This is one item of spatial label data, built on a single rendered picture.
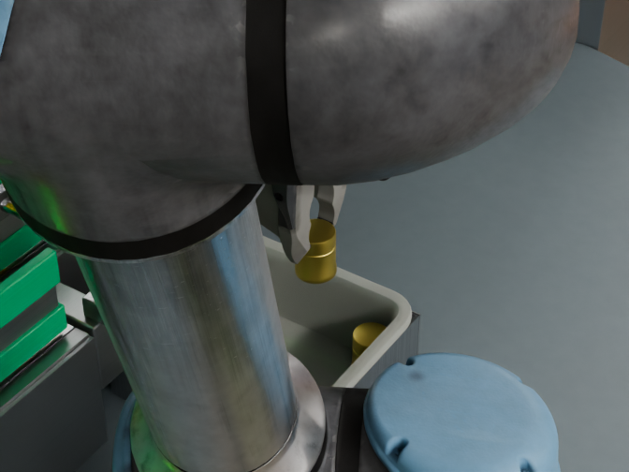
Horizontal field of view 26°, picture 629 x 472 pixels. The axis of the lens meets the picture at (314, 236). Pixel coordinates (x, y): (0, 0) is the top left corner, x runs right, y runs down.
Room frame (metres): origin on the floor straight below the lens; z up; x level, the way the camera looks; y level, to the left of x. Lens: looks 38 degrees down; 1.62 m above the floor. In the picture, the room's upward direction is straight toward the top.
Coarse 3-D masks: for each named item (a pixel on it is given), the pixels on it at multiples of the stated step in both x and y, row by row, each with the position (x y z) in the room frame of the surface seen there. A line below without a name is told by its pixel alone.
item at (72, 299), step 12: (60, 288) 0.87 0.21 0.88; (72, 288) 0.87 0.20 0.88; (60, 300) 0.86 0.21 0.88; (72, 300) 0.86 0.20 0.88; (72, 312) 0.84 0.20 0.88; (72, 324) 0.83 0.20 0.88; (84, 324) 0.83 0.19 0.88; (96, 324) 0.83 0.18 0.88; (96, 336) 0.82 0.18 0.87; (108, 336) 0.83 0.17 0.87; (96, 348) 0.82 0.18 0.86; (108, 348) 0.83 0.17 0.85; (108, 360) 0.83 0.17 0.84; (108, 372) 0.83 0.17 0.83; (120, 372) 0.84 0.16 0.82
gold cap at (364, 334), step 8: (360, 328) 0.90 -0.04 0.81; (368, 328) 0.90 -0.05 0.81; (376, 328) 0.90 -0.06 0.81; (384, 328) 0.90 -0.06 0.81; (360, 336) 0.89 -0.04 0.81; (368, 336) 0.89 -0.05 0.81; (376, 336) 0.89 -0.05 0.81; (352, 344) 0.89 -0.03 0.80; (360, 344) 0.88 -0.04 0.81; (368, 344) 0.88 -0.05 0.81; (352, 352) 0.89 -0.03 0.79; (360, 352) 0.88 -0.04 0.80; (352, 360) 0.89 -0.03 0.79
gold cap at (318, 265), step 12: (312, 228) 0.90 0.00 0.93; (324, 228) 0.90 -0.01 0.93; (312, 240) 0.88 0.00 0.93; (324, 240) 0.88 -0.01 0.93; (312, 252) 0.88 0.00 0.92; (324, 252) 0.88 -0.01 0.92; (300, 264) 0.88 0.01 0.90; (312, 264) 0.88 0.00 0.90; (324, 264) 0.88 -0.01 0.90; (336, 264) 0.90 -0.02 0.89; (300, 276) 0.88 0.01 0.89; (312, 276) 0.88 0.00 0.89; (324, 276) 0.88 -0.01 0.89
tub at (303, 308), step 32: (288, 288) 0.97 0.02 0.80; (320, 288) 0.95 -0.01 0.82; (352, 288) 0.93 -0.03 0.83; (384, 288) 0.92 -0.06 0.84; (288, 320) 0.96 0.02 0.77; (320, 320) 0.94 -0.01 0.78; (352, 320) 0.93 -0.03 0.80; (384, 320) 0.91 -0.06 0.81; (320, 352) 0.92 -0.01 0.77; (384, 352) 0.85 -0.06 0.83; (320, 384) 0.87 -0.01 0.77; (352, 384) 0.81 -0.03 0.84
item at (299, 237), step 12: (264, 192) 0.89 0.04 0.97; (300, 192) 0.87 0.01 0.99; (312, 192) 0.88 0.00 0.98; (264, 204) 0.88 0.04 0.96; (276, 204) 0.88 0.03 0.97; (300, 204) 0.87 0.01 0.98; (264, 216) 0.88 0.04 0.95; (276, 216) 0.88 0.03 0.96; (300, 216) 0.87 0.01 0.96; (276, 228) 0.88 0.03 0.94; (300, 228) 0.86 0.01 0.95; (288, 240) 0.86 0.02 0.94; (300, 240) 0.86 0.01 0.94; (288, 252) 0.87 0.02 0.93; (300, 252) 0.87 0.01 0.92
